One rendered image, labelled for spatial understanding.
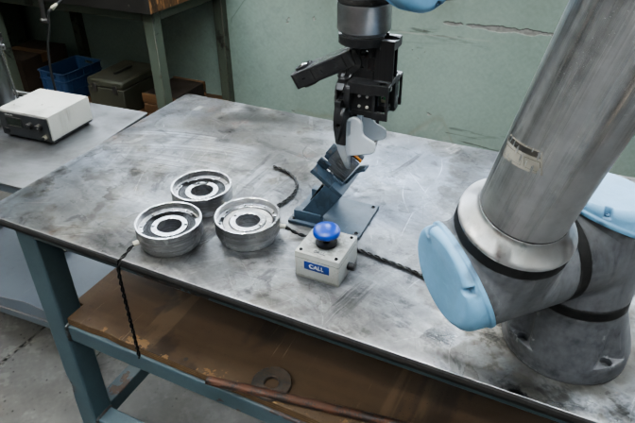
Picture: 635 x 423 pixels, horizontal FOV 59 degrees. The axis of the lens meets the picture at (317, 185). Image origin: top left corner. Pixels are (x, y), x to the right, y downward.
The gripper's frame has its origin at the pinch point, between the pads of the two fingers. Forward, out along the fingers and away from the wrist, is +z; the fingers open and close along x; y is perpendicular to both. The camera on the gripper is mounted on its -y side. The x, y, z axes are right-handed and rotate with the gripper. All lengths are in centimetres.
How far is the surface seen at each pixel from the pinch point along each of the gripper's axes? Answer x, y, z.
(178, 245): -20.3, -19.7, 9.7
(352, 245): -11.6, 5.5, 8.2
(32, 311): 0, -94, 69
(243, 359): -15.3, -13.7, 37.1
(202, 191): -4.3, -26.1, 10.6
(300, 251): -16.5, -0.6, 7.7
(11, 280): 8, -112, 70
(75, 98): 29, -91, 16
